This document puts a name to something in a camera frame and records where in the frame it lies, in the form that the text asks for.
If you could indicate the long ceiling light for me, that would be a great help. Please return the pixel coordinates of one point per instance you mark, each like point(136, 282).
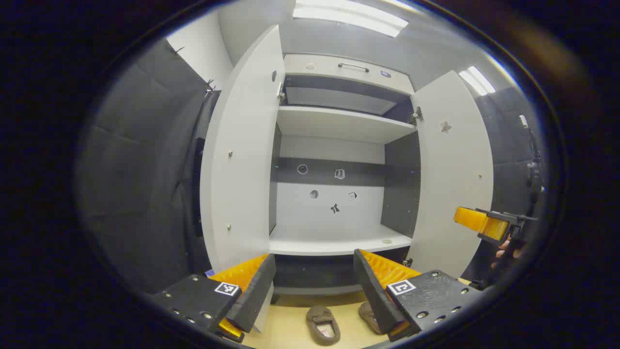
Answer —
point(348, 17)

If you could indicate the black backdrop cloth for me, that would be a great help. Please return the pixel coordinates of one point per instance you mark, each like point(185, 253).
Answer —
point(140, 169)

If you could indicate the white cabinet door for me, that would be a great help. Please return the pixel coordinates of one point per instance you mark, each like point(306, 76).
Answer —
point(455, 194)
point(242, 169)

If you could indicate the small ceiling light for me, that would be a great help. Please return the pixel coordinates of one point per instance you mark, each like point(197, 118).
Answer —
point(477, 80)

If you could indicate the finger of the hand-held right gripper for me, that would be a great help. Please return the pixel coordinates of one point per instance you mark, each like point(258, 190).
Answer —
point(470, 219)
point(496, 229)

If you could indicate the white cabinet drawer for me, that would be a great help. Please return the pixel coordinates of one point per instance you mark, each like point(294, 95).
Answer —
point(319, 68)

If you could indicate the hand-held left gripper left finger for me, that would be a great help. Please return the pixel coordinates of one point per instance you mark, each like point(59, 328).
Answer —
point(256, 291)

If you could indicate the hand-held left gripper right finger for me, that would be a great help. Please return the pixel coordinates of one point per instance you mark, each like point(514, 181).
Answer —
point(370, 291)

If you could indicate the brown fuzzy shoe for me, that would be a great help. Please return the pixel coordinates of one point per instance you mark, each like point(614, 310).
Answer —
point(369, 315)
point(322, 327)

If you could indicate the metal door hinge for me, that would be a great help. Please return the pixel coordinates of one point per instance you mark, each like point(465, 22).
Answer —
point(416, 115)
point(281, 93)
point(408, 262)

